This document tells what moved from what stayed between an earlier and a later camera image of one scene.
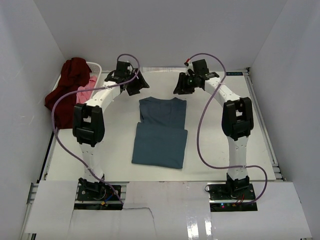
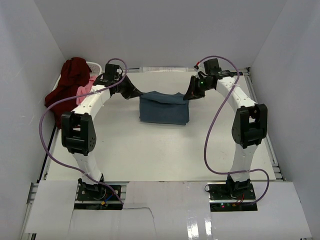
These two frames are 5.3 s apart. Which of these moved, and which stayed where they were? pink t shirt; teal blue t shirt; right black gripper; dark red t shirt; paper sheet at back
Moved: teal blue t shirt; right black gripper
Stayed: dark red t shirt; paper sheet at back; pink t shirt
